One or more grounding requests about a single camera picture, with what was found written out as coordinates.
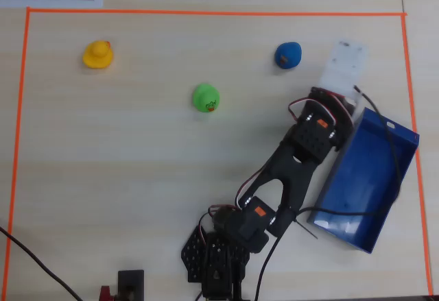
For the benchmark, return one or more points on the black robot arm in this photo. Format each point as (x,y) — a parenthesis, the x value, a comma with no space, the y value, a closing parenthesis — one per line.
(291,170)

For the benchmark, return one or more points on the blue rubber duck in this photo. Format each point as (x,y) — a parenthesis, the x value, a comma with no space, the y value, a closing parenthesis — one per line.
(288,56)

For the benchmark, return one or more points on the blue plastic box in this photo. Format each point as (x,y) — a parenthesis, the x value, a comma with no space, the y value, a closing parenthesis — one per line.
(360,184)

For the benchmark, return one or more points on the green rubber duck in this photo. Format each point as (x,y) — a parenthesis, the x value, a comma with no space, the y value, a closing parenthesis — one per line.
(205,97)

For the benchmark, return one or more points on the yellow rubber duck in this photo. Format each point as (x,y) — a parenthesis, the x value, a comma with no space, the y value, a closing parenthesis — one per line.
(97,56)

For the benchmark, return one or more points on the orange tape strip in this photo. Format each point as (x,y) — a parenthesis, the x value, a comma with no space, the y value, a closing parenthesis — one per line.
(409,74)
(205,12)
(16,143)

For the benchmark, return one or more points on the red clamp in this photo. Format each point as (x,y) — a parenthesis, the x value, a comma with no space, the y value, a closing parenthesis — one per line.
(104,294)

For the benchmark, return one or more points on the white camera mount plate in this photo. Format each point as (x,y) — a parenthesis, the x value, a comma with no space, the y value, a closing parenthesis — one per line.
(346,68)

